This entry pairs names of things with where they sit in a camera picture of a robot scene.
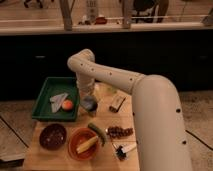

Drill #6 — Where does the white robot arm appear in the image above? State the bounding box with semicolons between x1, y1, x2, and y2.
67;49;193;171

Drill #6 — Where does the metal cup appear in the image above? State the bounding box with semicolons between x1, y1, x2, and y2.
88;110;97;117

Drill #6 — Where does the green translucent cup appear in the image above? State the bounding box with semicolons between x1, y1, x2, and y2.
107;86;117;94

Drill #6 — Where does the brown yellow sponge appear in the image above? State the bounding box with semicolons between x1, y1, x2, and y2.
109;96;125;113

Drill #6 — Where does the orange fruit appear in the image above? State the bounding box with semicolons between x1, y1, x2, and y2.
62;100;73;111

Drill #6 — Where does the grey folded cloth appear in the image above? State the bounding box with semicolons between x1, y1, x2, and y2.
49;93;68;113

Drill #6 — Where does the orange plate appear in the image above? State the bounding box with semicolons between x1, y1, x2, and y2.
68;128;100;161

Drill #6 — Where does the green okra pod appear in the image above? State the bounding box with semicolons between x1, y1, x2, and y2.
88;123;106;146

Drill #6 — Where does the brown grape bunch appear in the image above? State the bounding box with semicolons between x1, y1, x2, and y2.
107;126;133;138

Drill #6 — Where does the yellow corn cob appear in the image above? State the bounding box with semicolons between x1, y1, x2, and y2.
76;136;98;154

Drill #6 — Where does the green plastic tray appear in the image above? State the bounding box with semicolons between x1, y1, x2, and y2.
32;77;80;122

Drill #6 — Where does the dark purple bowl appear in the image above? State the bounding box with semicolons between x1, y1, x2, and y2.
39;124;67;150

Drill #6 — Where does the white black dish brush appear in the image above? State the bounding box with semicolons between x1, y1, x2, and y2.
116;143;137;161

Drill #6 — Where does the wooden post left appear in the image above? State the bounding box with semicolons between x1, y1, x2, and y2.
59;0;72;31

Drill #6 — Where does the wooden post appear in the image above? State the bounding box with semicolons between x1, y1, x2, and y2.
122;0;134;29
59;0;72;31

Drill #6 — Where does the black cable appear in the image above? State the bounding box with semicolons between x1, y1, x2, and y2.
186;129;213;152

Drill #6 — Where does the wooden post right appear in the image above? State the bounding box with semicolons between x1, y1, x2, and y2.
122;0;134;29

